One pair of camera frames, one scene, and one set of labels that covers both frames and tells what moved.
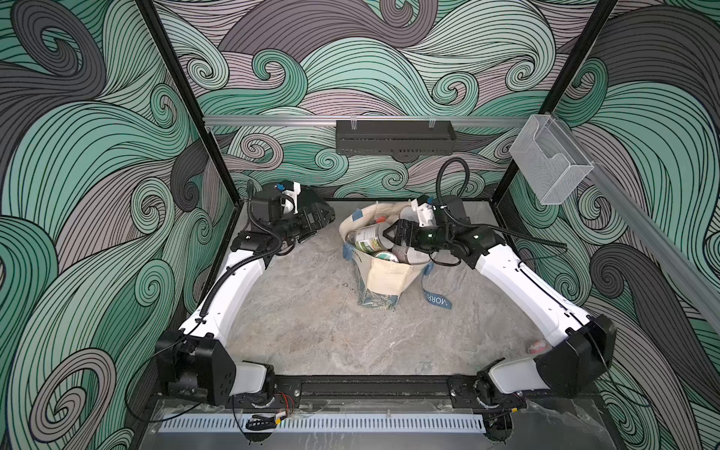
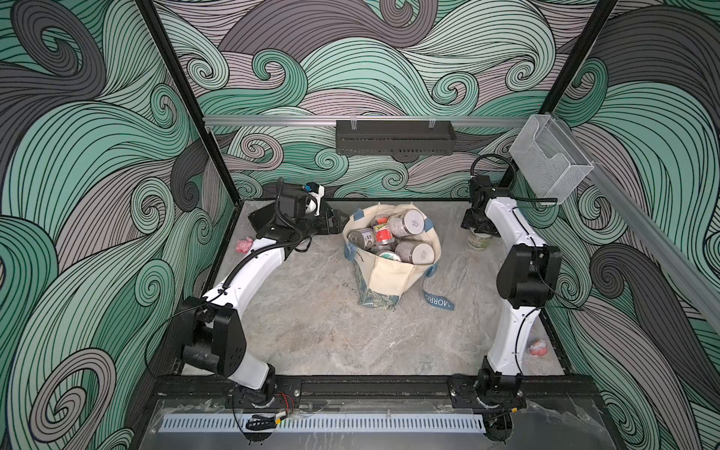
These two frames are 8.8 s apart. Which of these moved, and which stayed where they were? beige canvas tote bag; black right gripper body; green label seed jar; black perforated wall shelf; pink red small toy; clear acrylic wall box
Moved: green label seed jar; black right gripper body
Stayed: pink red small toy; black perforated wall shelf; beige canvas tote bag; clear acrylic wall box
